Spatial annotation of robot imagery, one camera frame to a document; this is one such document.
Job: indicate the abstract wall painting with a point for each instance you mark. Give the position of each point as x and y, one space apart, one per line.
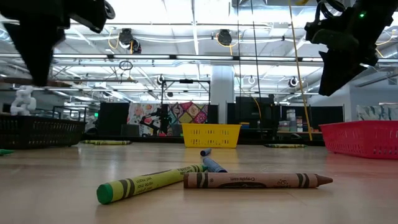
377 112

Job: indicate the black metal stand frame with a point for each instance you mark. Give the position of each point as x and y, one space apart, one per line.
186 81

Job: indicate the long ceiling light bar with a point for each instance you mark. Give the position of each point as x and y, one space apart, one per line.
186 57

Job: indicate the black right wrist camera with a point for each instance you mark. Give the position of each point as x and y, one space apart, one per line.
323 32

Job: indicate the yellow plastic basket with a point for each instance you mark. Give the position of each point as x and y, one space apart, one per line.
211 136

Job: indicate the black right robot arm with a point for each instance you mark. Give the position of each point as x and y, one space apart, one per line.
382 9

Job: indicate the black metal railing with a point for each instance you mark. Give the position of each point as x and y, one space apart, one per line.
70 107

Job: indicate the black plastic basket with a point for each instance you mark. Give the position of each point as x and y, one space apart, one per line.
37 133

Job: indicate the colourful patterned quilt panel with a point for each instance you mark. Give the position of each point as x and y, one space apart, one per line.
186 113

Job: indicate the white pillar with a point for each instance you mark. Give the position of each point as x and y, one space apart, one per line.
222 93

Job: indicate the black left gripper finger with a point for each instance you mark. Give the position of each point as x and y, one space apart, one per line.
34 49
59 39

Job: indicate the small ceiling reel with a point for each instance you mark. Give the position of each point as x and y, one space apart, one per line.
160 80
292 81

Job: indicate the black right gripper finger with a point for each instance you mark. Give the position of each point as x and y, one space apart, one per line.
353 70
331 74

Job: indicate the wide black panel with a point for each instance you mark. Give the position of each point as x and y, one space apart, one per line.
326 115

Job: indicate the blue yellow bin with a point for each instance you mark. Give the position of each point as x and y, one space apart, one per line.
244 125

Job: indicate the black background robot arm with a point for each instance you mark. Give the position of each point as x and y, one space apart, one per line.
155 119

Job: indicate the stacked storage boxes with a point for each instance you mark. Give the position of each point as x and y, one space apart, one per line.
290 119

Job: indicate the red plastic basket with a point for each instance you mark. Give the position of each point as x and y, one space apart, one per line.
363 140

